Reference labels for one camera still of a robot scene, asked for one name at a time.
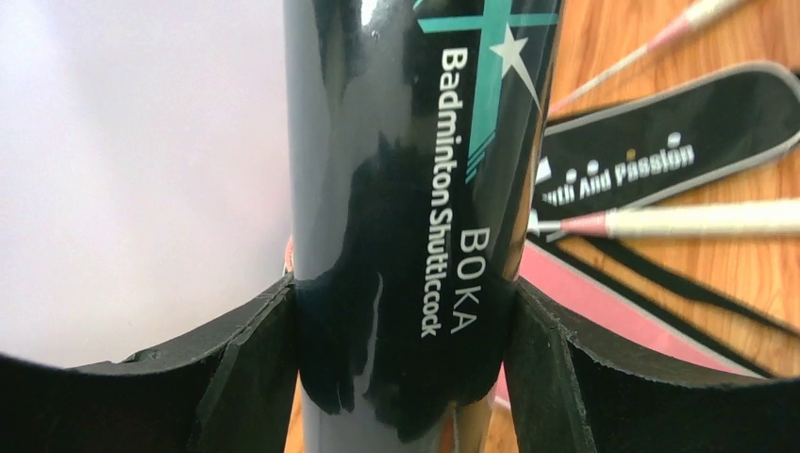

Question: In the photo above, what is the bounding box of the pink racket cover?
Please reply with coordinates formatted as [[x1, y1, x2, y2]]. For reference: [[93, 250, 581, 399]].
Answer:
[[295, 227, 745, 426]]

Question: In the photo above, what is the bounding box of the pink racket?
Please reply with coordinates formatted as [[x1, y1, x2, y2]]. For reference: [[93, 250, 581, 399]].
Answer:
[[549, 0, 743, 115], [527, 198, 799, 238]]

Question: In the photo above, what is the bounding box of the black shuttlecock tube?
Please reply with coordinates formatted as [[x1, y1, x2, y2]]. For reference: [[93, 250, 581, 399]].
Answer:
[[283, 0, 564, 452]]

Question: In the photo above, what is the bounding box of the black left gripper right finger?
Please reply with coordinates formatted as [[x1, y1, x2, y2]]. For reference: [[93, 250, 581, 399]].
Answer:
[[505, 281, 799, 452]]

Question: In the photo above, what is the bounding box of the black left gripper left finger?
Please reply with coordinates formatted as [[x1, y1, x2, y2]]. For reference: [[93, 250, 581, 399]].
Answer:
[[1, 277, 297, 452]]

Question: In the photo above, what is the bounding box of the black racket cover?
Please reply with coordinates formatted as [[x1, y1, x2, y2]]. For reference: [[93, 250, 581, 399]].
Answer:
[[531, 60, 800, 379]]

